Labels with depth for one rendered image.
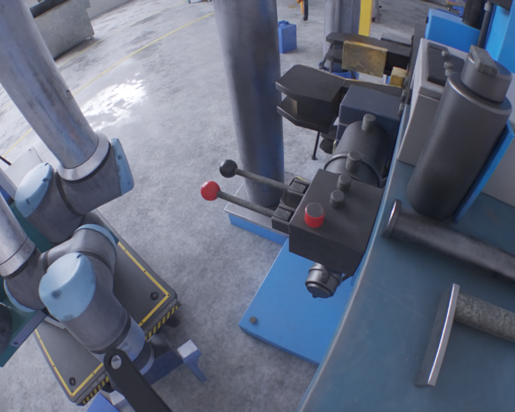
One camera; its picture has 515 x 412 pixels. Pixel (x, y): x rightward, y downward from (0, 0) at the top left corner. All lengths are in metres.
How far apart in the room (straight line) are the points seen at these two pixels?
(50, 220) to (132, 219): 1.17
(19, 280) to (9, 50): 0.38
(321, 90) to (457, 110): 0.46
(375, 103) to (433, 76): 0.27
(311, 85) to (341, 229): 0.43
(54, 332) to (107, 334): 1.04
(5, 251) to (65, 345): 0.91
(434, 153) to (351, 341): 0.21
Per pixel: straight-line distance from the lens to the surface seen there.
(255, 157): 1.22
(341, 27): 2.22
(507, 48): 0.81
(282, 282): 1.31
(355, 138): 0.55
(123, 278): 1.29
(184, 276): 1.54
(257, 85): 1.02
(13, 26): 0.53
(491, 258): 0.34
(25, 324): 0.99
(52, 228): 0.81
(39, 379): 1.94
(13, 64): 0.54
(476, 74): 0.28
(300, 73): 0.78
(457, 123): 0.29
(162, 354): 0.49
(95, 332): 0.40
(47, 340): 1.46
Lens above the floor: 1.33
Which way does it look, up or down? 52 degrees down
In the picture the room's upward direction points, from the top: 8 degrees counter-clockwise
